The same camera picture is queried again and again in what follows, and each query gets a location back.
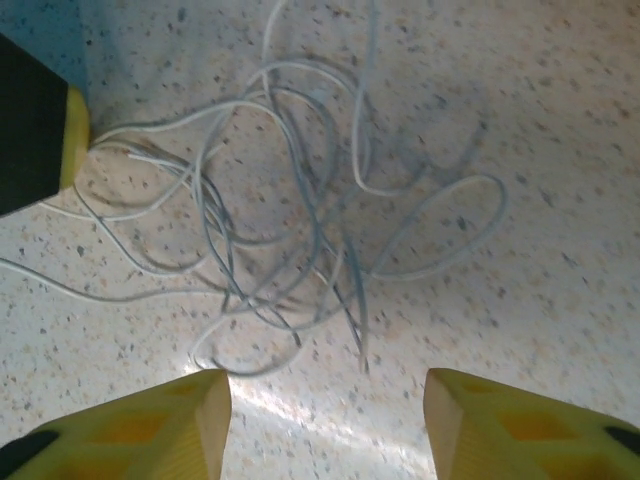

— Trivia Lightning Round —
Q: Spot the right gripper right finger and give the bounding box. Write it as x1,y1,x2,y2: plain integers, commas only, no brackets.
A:
424,368,640,480

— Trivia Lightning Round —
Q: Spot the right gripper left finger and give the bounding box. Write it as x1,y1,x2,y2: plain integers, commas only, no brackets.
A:
0,369,232,480

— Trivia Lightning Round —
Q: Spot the thin white cable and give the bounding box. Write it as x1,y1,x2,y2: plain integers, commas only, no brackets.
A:
0,0,509,376

